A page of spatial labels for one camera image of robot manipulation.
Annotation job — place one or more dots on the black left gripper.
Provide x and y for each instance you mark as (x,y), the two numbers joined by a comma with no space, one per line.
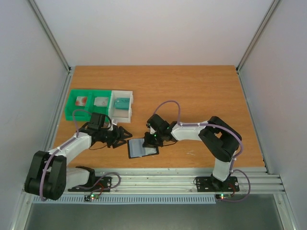
(120,135)

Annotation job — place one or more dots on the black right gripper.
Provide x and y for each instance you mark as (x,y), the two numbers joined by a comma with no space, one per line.
(148,140)

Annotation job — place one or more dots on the black leather card holder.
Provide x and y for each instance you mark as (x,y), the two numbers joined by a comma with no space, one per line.
(136,150)

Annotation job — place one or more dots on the white card with red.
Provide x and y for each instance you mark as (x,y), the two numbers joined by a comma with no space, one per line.
(100,103)

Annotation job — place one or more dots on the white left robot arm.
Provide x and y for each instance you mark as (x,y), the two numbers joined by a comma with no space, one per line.
(49,177)

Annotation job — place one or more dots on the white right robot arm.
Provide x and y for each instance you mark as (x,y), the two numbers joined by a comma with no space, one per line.
(223,142)

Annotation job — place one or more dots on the teal VIP card stack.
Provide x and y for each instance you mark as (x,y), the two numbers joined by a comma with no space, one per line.
(122,103)

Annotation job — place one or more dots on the red patterned card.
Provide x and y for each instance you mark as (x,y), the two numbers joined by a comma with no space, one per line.
(81,101)

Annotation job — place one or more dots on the white plastic bin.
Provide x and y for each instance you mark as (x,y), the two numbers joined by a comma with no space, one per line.
(121,116)

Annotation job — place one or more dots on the green plastic bin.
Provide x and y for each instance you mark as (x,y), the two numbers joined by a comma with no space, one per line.
(91,100)

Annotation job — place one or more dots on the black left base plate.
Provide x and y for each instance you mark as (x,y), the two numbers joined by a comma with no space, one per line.
(105,182)

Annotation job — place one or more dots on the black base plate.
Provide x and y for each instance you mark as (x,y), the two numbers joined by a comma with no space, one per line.
(105,182)
(211,184)

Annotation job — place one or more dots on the grey slotted cable duct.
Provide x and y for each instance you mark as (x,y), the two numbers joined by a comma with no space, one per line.
(131,199)

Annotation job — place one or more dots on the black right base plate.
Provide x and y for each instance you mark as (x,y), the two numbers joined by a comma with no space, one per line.
(211,184)

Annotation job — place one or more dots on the grey aluminium frame rail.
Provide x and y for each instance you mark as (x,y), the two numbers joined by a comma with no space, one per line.
(35,8)

